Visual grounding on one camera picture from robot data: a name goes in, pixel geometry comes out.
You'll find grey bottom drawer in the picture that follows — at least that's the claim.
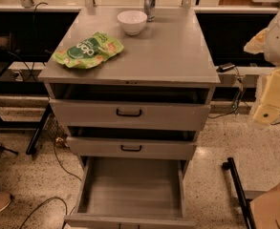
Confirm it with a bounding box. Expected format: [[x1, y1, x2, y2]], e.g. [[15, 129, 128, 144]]
[[65, 157, 195, 229]]

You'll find grey drawer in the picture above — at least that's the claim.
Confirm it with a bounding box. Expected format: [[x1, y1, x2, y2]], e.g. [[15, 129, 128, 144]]
[[51, 84, 210, 131], [67, 127, 196, 160], [65, 157, 195, 229]]

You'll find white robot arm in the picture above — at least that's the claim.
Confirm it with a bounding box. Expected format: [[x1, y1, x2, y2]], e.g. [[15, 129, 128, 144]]
[[244, 11, 280, 126]]

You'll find grey drawer cabinet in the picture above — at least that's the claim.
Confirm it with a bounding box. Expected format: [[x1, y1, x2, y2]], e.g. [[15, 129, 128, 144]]
[[37, 6, 222, 177]]

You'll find grey top drawer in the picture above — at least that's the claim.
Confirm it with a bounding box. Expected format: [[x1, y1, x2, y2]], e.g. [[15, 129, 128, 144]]
[[51, 84, 210, 131]]

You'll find grey middle drawer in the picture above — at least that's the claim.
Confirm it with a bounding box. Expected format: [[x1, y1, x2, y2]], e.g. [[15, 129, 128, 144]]
[[67, 127, 196, 160]]

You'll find black power adapter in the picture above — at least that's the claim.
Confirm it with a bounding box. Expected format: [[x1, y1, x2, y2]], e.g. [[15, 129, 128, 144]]
[[217, 63, 235, 73]]

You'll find black metal stand leg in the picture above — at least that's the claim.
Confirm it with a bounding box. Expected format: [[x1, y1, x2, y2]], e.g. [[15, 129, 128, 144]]
[[222, 157, 256, 229]]

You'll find silver drink can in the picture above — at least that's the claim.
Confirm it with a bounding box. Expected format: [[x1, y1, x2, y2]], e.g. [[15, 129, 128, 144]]
[[144, 0, 156, 22]]

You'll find white bowl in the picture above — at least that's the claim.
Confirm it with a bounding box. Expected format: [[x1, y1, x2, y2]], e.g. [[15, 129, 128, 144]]
[[117, 10, 147, 35]]

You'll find green snack bag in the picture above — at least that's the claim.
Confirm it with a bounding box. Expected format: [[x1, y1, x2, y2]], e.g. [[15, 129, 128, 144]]
[[52, 32, 124, 69]]

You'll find black cable right floor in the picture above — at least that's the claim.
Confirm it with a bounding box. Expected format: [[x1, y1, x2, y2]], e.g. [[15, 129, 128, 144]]
[[207, 67, 280, 126]]

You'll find black floor cable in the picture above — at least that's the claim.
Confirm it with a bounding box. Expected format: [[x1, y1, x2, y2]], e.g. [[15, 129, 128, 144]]
[[18, 136, 83, 229]]

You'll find black table leg frame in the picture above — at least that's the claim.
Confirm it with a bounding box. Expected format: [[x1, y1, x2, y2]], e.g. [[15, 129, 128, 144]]
[[0, 95, 52, 156]]

